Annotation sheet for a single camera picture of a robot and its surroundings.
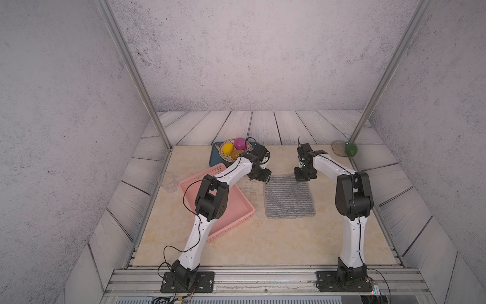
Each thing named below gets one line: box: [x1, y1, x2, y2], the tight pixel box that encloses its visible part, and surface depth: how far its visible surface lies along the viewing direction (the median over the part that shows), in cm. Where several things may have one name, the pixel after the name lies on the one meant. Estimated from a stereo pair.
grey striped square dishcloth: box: [263, 173, 316, 220], surface depth 98 cm
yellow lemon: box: [222, 142, 234, 156], surface depth 117 cm
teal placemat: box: [208, 141, 257, 168], surface depth 117 cm
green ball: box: [344, 143, 358, 158], surface depth 119 cm
